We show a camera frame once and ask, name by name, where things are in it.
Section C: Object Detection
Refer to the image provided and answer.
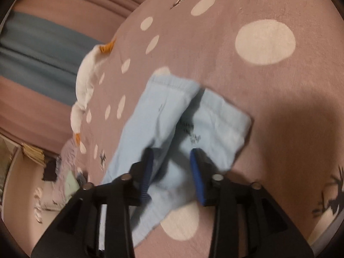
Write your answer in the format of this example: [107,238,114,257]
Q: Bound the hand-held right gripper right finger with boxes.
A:
[189,148,315,258]

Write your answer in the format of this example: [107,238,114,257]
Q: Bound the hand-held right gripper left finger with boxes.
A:
[31,148,155,258]

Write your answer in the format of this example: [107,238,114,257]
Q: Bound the light blue denim shorts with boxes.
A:
[98,74,253,250]

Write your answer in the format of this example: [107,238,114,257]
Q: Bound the folded mint green cloth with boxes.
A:
[63,170,81,194]

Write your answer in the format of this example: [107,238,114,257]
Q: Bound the lavender quilt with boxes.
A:
[54,137,81,183]

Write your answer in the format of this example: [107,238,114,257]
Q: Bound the pink white-dotted blanket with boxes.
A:
[60,0,344,258]

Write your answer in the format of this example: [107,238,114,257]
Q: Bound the dark cloth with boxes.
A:
[41,160,63,182]

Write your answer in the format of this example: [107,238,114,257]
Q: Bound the white goose plush toy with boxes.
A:
[70,39,117,147]

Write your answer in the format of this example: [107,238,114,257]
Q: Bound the white shelf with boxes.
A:
[0,136,23,207]

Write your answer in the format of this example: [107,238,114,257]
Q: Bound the blue-grey curtain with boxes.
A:
[0,11,104,105]

